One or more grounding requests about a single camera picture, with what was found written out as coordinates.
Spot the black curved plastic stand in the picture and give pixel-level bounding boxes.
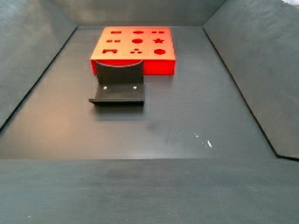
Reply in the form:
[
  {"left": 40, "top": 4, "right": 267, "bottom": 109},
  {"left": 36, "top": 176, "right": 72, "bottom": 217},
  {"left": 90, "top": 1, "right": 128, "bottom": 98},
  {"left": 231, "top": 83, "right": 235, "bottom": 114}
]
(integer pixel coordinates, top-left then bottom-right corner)
[{"left": 88, "top": 60, "right": 146, "bottom": 105}]

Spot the red shape sorter block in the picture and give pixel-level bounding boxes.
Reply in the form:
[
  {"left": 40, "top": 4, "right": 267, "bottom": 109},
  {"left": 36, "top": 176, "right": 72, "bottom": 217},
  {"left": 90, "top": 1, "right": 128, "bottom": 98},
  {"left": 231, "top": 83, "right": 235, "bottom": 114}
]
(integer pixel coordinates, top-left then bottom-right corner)
[{"left": 90, "top": 26, "right": 176, "bottom": 75}]

